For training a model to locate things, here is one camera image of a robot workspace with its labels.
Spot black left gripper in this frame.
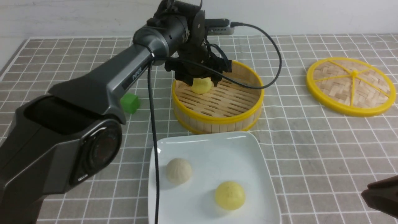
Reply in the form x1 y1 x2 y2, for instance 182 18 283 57
164 10 232 87

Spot yellow steamed bun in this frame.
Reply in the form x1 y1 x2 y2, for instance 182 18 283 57
191 77 213 95
215 181 246 210

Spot white steamed bun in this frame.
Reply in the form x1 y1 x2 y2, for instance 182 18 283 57
165 158 193 185

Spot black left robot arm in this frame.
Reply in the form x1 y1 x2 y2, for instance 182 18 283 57
0 0 233 224

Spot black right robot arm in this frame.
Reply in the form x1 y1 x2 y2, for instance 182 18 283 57
361 176 398 219

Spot white square plate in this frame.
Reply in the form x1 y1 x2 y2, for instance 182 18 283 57
157 132 282 224

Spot yellow bamboo steamer basket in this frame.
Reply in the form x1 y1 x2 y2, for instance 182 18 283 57
172 61 265 134

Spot green cube block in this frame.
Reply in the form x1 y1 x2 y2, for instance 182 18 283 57
120 93 140 114

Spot yellow bamboo steamer lid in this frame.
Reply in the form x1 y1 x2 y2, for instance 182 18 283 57
306 57 396 117

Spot black camera cable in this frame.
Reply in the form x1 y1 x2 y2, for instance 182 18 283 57
148 22 283 224

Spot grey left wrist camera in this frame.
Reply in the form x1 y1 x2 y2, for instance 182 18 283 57
205 19 234 36

